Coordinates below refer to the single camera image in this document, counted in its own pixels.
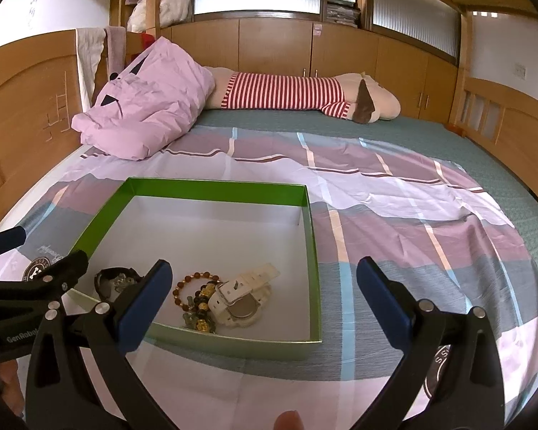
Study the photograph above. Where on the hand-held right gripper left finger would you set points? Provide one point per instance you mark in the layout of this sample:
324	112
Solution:
143	304

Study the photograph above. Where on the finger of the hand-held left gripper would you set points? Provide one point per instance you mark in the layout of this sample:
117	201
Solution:
67	268
9	238

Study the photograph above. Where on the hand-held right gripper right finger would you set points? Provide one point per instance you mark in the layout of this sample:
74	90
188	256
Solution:
385	304

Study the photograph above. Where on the green cardboard box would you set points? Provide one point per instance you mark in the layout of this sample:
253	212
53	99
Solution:
309	277

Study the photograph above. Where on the person's left hand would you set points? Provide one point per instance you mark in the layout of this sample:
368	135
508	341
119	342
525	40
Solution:
4	387

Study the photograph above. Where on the person's right hand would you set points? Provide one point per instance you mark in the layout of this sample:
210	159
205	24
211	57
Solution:
289	422

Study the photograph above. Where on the black bangle in box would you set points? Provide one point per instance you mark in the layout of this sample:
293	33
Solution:
116	280

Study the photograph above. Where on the plaid printed bed sheet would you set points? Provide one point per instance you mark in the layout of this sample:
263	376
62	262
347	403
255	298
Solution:
385	215

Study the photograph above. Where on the white wristwatch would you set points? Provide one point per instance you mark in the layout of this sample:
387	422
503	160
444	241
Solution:
240	298

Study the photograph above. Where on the wooden bed headboard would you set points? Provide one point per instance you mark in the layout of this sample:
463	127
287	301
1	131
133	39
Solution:
22	112

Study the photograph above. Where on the pink pillow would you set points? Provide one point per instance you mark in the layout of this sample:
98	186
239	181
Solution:
148	103

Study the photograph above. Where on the white hanging cloth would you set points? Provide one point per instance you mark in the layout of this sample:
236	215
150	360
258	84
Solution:
87	58

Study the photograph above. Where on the pink hanging towel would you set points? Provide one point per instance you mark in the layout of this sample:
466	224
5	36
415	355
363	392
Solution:
115	51

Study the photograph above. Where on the red cloth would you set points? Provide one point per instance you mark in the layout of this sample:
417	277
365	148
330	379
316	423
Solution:
148	42

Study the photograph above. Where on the wooden wall cabinet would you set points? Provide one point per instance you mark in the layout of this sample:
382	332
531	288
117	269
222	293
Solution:
340	67

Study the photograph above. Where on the white wall socket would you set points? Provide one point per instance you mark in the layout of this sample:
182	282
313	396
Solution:
521	70

